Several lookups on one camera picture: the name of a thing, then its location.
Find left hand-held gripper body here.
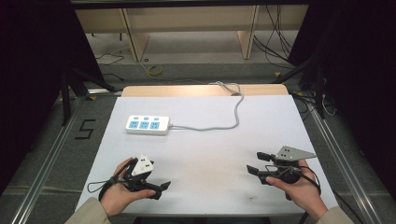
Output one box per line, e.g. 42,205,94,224
122,153,157,192

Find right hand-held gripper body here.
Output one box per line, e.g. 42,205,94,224
266,145,318,185

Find person's right hand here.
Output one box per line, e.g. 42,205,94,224
265,159,329,222

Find person's left hand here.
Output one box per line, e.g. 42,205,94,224
99,157,157,217

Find white power strip blue sockets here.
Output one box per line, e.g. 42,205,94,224
125,115,173,136

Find black metal stand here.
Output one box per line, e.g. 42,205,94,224
59,66,123,127
273,57,328,120

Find yellow tape roll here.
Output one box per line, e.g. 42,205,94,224
147,64,163,77

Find black curtain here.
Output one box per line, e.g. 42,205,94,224
288,0,396,200
0,0,106,195

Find grey power strip cable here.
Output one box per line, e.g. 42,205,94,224
169,80,245,132

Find aluminium rail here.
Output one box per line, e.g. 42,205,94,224
10,96,86,224
306,102,385,224

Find thin black floor cable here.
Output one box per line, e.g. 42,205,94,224
94,51,125,66

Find bundle of black floor cables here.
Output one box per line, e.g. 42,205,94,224
252,5,295,70

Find wooden shelf frame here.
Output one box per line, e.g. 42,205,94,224
74,4,310,63

